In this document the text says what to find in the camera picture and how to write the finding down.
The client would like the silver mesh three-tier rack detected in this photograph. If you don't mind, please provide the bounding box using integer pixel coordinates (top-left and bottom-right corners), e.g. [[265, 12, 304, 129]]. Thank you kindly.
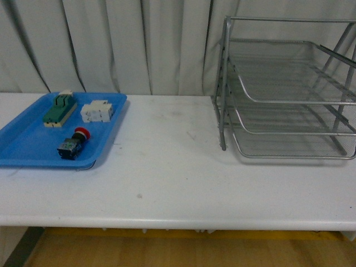
[[211, 16, 355, 160]]

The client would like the red emergency stop button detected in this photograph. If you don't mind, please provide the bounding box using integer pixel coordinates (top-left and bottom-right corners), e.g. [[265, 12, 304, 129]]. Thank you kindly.
[[57, 127, 91, 160]]

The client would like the blue plastic tray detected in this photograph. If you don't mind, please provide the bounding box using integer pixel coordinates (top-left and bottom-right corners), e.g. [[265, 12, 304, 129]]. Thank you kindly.
[[1, 92, 127, 169]]

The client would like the white curtain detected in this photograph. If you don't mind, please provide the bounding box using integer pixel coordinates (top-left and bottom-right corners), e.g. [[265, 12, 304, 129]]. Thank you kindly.
[[1, 1, 355, 96]]

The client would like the white circuit breaker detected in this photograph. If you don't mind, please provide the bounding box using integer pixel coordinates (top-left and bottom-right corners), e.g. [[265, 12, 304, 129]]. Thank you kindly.
[[80, 100, 114, 123]]

